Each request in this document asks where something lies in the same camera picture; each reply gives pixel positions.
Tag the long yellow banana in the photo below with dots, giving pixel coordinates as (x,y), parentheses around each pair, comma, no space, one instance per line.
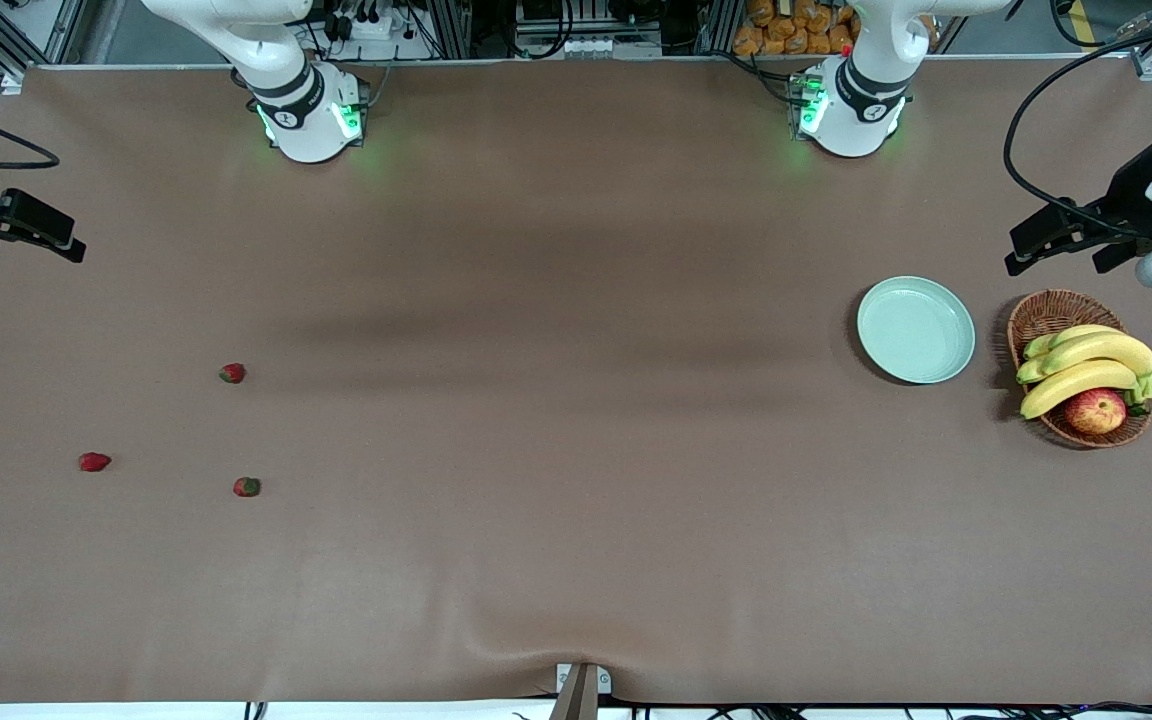
(1101,352)

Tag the black box device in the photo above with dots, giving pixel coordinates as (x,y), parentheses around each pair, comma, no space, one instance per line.
(546,12)

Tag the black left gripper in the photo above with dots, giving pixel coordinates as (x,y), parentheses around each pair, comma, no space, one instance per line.
(1127,196)

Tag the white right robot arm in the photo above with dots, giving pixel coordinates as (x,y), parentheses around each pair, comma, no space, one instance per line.
(306,120)

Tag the round strawberry with large calyx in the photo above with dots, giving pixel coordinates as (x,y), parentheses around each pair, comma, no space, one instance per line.
(233,373)

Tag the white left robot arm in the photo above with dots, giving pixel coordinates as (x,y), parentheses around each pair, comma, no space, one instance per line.
(856,110)

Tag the metal table clamp bracket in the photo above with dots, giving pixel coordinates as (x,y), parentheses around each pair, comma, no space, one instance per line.
(576,700)

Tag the orange bread bag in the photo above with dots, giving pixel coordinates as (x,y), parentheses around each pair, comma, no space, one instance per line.
(786,30)

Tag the light green round plate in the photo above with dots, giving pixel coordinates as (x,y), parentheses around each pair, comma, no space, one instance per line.
(916,330)

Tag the long white socket bar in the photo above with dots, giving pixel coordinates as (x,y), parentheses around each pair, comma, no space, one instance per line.
(586,47)

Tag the small greenish yellow banana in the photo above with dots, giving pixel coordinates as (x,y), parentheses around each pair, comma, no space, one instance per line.
(1071,336)

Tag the red yellow apple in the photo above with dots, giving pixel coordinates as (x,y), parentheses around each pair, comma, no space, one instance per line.
(1096,412)

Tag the brown wicker basket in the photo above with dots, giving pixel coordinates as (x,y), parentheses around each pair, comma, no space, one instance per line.
(1061,310)

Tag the elongated red strawberry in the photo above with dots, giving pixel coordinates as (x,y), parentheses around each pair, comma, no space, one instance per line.
(94,461)

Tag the conical red strawberry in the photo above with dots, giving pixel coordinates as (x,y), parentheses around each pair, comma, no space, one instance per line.
(245,487)

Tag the large table cover mat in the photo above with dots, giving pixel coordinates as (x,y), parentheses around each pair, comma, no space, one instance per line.
(576,250)

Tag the white power strip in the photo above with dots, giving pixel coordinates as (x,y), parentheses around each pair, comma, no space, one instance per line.
(371,28)

